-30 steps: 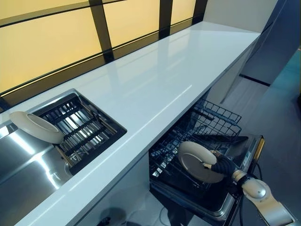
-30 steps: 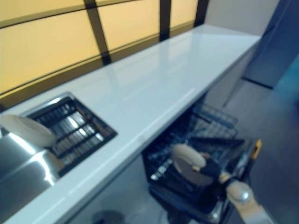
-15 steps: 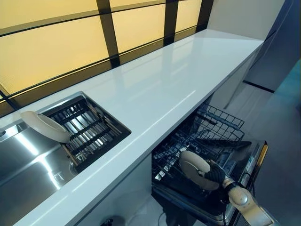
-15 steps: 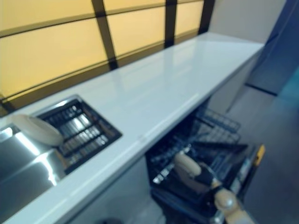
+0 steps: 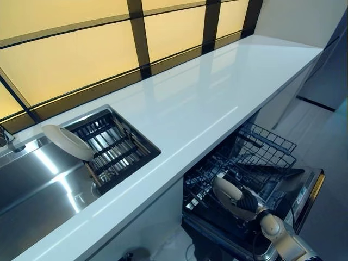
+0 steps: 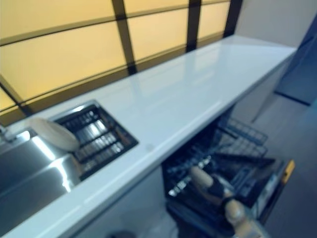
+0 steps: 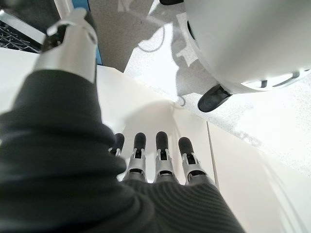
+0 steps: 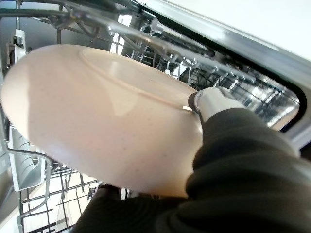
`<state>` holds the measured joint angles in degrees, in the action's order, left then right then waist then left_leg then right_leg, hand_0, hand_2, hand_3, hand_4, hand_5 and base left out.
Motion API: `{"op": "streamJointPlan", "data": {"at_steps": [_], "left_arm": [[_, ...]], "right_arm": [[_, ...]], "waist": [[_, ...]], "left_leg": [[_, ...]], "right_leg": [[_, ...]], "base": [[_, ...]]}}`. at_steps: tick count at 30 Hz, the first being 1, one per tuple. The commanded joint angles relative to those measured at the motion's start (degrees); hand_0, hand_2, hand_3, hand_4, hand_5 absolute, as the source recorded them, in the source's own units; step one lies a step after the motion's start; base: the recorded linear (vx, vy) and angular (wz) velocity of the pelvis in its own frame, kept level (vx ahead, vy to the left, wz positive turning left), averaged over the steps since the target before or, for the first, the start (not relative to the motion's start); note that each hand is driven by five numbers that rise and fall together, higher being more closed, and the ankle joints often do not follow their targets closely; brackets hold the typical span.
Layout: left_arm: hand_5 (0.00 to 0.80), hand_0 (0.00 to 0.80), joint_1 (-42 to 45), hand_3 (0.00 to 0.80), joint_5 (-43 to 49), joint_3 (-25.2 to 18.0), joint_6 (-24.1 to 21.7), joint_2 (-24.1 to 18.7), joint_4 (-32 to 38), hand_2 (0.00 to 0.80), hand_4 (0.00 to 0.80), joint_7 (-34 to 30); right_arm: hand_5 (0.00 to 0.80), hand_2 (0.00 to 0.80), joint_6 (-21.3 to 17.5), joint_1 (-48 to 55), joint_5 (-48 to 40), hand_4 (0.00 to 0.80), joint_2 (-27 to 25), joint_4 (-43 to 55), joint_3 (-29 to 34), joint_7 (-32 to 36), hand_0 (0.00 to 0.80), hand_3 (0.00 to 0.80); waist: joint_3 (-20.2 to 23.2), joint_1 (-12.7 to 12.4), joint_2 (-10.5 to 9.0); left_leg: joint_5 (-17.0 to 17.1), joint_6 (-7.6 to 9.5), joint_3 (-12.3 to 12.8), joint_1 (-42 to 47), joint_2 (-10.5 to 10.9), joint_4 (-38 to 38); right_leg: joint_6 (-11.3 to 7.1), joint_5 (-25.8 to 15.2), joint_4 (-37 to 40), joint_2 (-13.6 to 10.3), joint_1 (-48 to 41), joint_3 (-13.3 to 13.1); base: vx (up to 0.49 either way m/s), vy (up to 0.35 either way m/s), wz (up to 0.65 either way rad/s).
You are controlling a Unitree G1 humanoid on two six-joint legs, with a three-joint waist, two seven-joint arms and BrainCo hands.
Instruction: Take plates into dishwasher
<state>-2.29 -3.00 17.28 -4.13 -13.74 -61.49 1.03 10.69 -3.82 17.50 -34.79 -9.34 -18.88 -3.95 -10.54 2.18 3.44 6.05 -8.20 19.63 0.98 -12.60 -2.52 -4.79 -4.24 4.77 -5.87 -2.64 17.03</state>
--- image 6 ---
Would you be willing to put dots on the dark blue tall panel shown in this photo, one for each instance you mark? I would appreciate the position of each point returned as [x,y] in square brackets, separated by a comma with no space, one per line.
[302,69]

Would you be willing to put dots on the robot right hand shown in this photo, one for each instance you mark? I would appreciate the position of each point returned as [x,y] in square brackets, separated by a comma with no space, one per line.
[220,189]

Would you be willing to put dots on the white end cabinet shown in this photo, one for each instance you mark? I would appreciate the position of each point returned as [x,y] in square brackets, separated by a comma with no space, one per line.
[267,86]

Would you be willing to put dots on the black sink drying rack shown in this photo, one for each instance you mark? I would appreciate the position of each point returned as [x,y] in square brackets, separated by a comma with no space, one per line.
[99,143]

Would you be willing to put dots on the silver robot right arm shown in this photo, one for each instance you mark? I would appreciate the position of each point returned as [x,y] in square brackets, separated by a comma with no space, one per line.
[237,213]

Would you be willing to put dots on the stainless steel sink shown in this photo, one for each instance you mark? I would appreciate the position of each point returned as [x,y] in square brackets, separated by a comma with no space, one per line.
[29,158]

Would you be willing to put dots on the narrow white cabinet door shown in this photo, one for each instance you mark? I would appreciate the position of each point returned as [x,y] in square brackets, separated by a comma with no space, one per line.
[138,198]

